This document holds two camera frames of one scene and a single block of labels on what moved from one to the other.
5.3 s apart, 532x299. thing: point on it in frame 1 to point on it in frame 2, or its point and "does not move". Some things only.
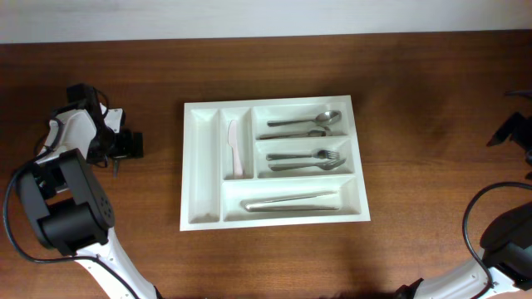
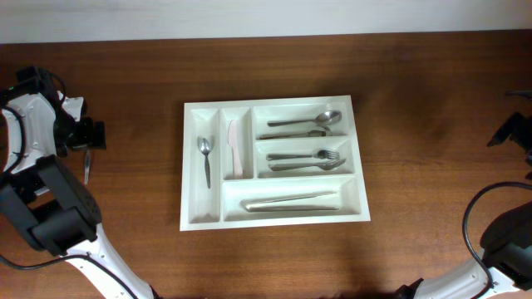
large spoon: (324, 118) does not move
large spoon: (314, 133) does not move
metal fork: (322, 165) does not move
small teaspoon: (115, 169) to (205, 146)
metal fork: (319, 154) does not move
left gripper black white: (126, 150) to (89, 139)
